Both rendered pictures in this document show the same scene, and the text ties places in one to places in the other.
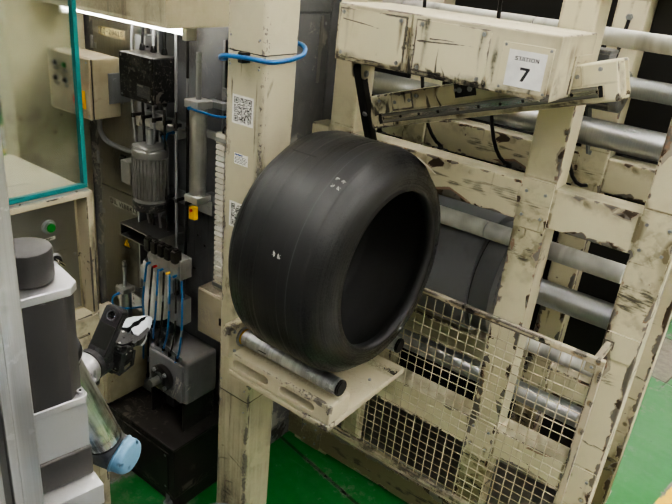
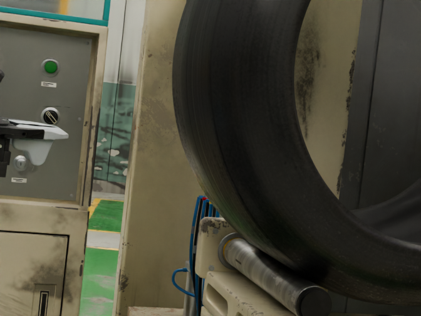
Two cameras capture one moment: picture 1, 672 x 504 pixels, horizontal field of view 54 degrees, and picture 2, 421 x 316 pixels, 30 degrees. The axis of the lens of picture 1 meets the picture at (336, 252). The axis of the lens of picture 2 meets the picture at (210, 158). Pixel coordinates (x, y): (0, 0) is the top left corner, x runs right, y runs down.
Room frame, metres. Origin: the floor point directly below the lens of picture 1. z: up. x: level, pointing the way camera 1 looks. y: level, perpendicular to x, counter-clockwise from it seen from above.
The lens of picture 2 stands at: (0.57, -0.55, 1.11)
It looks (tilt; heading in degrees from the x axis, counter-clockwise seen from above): 3 degrees down; 41
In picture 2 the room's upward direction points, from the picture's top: 6 degrees clockwise
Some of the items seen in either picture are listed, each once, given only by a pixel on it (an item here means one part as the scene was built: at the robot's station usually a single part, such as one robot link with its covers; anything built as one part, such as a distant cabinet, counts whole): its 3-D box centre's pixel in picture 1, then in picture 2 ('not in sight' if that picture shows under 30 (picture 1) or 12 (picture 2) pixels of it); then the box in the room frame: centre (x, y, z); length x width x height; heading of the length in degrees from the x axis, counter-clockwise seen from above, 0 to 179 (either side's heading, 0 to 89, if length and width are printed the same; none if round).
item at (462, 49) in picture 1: (458, 47); not in sight; (1.76, -0.26, 1.71); 0.61 x 0.25 x 0.15; 55
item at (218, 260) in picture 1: (226, 214); not in sight; (1.74, 0.32, 1.19); 0.05 x 0.04 x 0.48; 145
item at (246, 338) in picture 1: (289, 360); (269, 274); (1.47, 0.09, 0.90); 0.35 x 0.05 x 0.05; 55
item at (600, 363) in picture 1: (435, 396); not in sight; (1.73, -0.36, 0.65); 0.90 x 0.02 x 0.70; 55
